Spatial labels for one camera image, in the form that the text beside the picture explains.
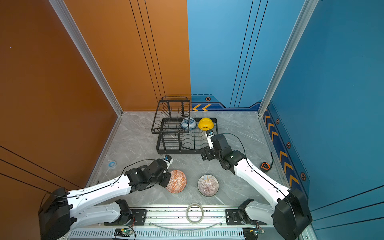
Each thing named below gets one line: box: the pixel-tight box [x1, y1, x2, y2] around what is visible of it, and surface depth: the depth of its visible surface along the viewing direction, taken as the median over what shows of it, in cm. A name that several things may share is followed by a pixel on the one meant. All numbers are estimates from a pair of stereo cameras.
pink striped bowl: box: [197, 174, 219, 197], surface depth 82 cm
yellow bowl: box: [198, 117, 214, 131], surface depth 108 cm
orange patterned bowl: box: [166, 170, 187, 194], surface depth 82 cm
